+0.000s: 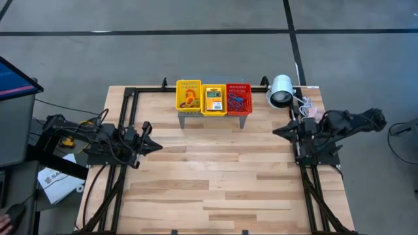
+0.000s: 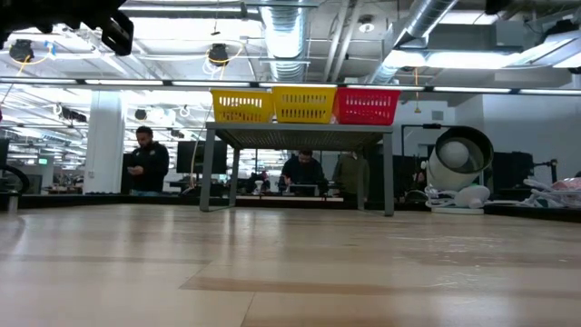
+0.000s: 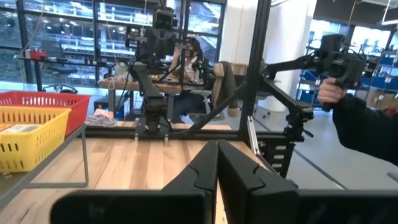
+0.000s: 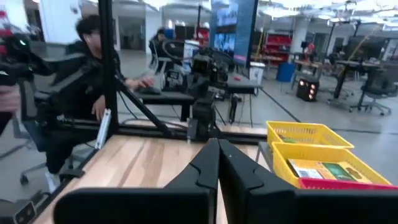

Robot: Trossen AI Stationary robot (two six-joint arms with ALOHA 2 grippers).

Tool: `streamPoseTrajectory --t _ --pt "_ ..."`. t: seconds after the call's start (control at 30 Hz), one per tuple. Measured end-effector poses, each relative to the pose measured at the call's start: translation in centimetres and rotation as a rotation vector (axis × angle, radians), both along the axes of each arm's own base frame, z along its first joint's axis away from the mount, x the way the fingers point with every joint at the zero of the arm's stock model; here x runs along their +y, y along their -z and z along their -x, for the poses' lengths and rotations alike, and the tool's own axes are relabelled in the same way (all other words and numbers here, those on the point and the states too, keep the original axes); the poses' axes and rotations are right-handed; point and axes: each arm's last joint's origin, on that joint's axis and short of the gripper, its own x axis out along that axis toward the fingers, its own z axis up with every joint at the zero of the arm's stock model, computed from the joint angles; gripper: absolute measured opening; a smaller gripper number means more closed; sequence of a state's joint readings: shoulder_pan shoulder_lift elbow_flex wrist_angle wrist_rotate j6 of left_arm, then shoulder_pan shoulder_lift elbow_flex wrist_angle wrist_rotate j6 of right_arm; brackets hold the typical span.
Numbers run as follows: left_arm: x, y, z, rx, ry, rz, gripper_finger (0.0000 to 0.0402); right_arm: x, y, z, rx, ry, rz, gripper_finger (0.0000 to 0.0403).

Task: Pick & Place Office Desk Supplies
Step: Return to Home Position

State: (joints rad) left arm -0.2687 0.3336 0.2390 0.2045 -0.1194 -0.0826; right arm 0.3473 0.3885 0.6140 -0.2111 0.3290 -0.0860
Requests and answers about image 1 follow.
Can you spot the white tape roll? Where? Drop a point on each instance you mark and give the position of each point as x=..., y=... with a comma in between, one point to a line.
x=77, y=188

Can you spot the yellow Crayola crayon box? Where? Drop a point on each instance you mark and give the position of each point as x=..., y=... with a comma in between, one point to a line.
x=214, y=99

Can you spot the white spot lamp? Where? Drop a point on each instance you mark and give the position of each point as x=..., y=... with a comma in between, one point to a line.
x=281, y=86

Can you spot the black computer mouse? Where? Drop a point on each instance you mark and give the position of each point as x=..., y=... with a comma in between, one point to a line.
x=16, y=212

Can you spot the yellow plastic slotted basket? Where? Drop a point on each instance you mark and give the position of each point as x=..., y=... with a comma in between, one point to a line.
x=179, y=85
x=204, y=98

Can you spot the grey metal cabinet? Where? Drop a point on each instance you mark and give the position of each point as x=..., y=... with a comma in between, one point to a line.
x=16, y=130

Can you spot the grey chair base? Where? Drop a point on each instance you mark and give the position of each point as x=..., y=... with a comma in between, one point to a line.
x=408, y=125

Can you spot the person's hand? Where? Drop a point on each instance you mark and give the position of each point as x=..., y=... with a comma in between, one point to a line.
x=5, y=223

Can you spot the grey perforated metal riser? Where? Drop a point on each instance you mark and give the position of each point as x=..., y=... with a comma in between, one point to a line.
x=212, y=115

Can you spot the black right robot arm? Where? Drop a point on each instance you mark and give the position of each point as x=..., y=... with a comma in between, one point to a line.
x=346, y=125

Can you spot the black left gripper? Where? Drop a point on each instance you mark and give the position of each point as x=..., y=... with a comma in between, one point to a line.
x=135, y=143

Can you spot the teal rubber band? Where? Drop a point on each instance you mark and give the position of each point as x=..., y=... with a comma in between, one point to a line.
x=240, y=98

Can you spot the computer monitor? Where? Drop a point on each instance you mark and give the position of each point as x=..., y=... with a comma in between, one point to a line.
x=13, y=81

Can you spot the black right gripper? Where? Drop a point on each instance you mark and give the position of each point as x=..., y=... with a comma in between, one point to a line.
x=305, y=134

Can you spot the red plastic slotted basket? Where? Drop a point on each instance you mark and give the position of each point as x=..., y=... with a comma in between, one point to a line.
x=248, y=98

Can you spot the black floor stand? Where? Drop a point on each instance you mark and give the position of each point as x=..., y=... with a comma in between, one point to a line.
x=55, y=162

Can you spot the white label sticker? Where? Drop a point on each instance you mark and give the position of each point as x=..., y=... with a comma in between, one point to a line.
x=311, y=87

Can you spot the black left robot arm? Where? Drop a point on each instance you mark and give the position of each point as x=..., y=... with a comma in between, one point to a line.
x=85, y=134

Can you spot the white paper sheet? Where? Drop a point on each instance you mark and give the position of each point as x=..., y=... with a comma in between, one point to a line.
x=58, y=186

